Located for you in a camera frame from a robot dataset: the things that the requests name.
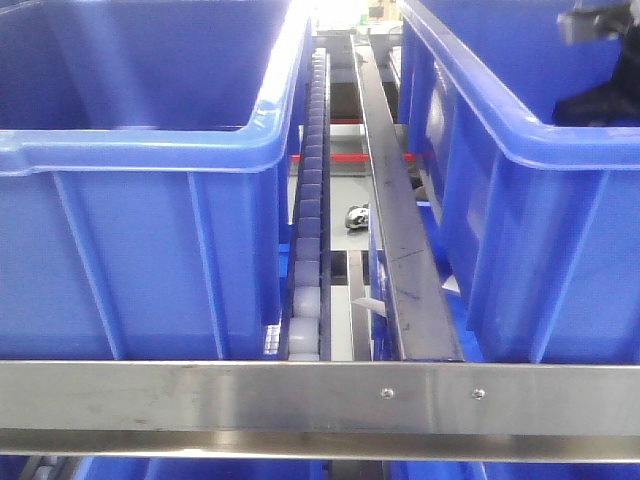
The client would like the large blue tote left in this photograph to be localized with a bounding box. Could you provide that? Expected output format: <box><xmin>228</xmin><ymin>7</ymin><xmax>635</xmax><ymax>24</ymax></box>
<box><xmin>1</xmin><ymin>1</ymin><xmax>311</xmax><ymax>360</ymax></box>

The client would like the white roller conveyor track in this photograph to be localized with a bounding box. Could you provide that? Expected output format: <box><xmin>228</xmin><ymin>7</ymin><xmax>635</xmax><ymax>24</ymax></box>
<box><xmin>278</xmin><ymin>48</ymin><xmax>331</xmax><ymax>361</ymax></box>

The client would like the large blue tote right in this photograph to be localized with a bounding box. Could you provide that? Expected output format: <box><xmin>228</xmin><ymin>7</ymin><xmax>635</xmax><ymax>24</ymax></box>
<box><xmin>401</xmin><ymin>1</ymin><xmax>639</xmax><ymax>364</ymax></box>

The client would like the dark steel divider rail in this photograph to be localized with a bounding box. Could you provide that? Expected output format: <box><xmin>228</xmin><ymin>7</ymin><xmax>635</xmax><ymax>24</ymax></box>
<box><xmin>351</xmin><ymin>35</ymin><xmax>464</xmax><ymax>362</ymax></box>

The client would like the steel front shelf rail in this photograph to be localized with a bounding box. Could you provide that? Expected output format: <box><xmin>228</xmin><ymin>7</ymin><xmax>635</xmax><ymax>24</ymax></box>
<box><xmin>1</xmin><ymin>361</ymin><xmax>639</xmax><ymax>463</ymax></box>

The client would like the black grey robot gripper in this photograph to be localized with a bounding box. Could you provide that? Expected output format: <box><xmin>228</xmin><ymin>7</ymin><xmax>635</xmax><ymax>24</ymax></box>
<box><xmin>552</xmin><ymin>1</ymin><xmax>639</xmax><ymax>127</ymax></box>

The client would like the large blue tote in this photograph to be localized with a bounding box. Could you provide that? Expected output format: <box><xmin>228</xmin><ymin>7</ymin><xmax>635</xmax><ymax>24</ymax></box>
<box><xmin>1</xmin><ymin>1</ymin><xmax>311</xmax><ymax>360</ymax></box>
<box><xmin>401</xmin><ymin>1</ymin><xmax>639</xmax><ymax>364</ymax></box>

